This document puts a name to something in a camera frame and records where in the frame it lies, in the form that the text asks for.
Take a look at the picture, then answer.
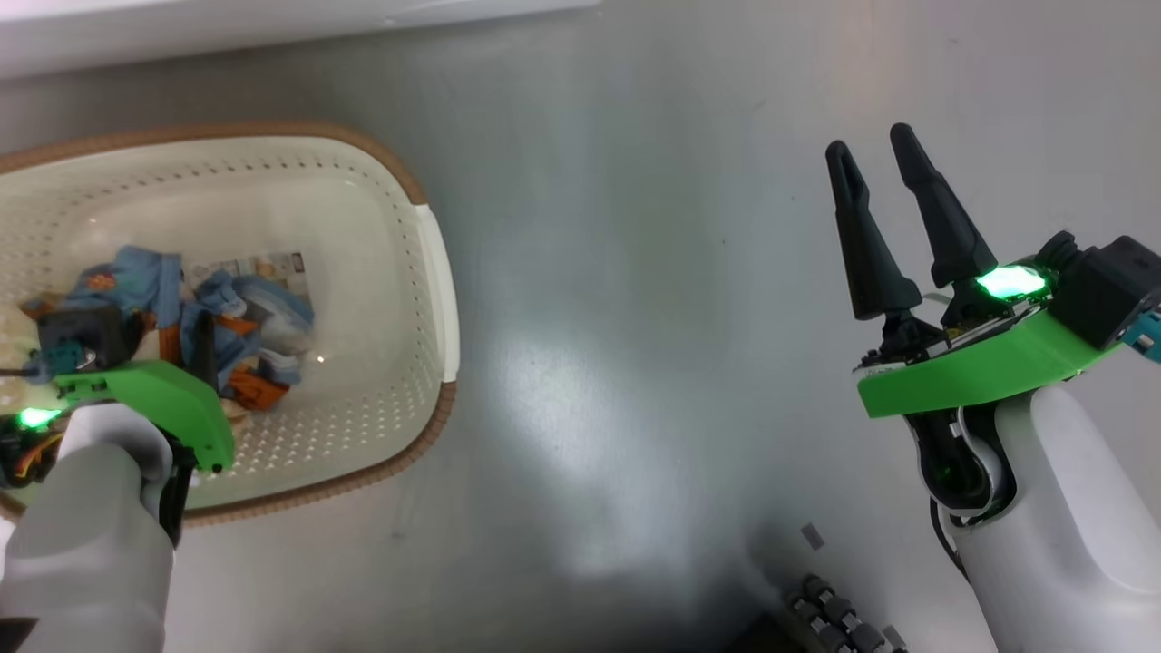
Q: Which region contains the white front-load washing machine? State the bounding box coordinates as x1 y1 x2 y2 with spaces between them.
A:
0 0 604 78

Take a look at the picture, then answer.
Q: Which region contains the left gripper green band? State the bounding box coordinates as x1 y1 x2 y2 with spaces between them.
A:
0 311 237 491

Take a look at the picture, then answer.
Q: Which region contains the blue orange patterned garment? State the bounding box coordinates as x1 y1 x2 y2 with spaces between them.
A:
23 245 317 414

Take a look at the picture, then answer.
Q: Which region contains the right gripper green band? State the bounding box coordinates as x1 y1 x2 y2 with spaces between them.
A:
824 122 1126 420

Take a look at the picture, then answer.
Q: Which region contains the white basket brown rim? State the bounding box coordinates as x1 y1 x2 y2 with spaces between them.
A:
0 122 461 527

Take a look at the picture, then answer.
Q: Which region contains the teal connector camera cable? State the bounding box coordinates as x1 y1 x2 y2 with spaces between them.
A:
0 345 87 380
1125 308 1161 364

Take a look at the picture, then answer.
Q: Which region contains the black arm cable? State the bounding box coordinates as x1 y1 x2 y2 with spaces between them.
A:
159 444 196 545
907 413 999 581

